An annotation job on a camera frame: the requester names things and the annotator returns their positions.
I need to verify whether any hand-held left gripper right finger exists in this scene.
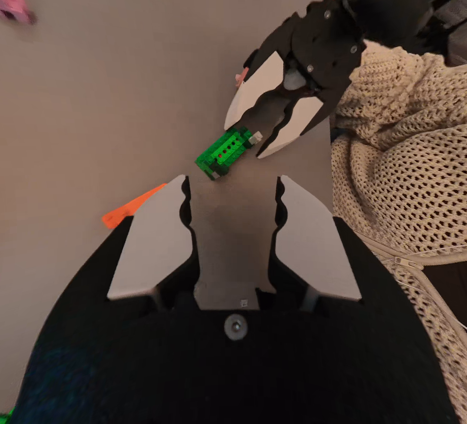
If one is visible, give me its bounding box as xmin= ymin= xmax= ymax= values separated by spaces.
xmin=267 ymin=174 xmax=363 ymax=312

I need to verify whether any green lego assembly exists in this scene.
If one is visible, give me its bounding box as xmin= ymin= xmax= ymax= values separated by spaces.
xmin=195 ymin=127 xmax=263 ymax=181

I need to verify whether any pink lego build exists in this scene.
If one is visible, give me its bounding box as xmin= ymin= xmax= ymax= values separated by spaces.
xmin=0 ymin=0 xmax=38 ymax=26

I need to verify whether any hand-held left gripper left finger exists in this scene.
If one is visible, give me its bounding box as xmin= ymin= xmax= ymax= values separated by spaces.
xmin=107 ymin=174 xmax=200 ymax=309

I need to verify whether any orange brick separator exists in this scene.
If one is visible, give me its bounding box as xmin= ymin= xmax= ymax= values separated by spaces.
xmin=102 ymin=183 xmax=167 ymax=229

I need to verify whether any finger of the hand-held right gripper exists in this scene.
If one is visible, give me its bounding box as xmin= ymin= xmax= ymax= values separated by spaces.
xmin=224 ymin=51 xmax=292 ymax=132
xmin=256 ymin=95 xmax=325 ymax=159

